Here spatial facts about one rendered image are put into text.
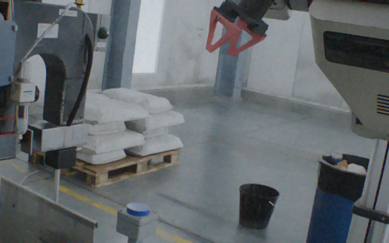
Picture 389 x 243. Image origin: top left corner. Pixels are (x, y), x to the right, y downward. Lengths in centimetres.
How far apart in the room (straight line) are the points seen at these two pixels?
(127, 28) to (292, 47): 371
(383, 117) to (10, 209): 124
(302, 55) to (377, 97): 814
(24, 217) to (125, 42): 527
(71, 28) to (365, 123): 72
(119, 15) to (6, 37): 634
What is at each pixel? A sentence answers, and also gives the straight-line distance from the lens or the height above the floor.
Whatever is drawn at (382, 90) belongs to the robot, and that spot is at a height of 125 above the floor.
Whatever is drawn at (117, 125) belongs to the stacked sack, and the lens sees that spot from 398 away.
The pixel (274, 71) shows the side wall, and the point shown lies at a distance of 945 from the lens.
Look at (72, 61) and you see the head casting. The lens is 111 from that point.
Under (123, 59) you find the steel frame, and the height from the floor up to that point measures 75.
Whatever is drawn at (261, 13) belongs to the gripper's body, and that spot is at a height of 137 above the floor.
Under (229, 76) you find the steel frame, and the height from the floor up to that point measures 44.
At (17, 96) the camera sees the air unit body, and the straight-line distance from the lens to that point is 97.
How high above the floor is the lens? 133
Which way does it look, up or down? 11 degrees down
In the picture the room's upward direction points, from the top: 8 degrees clockwise
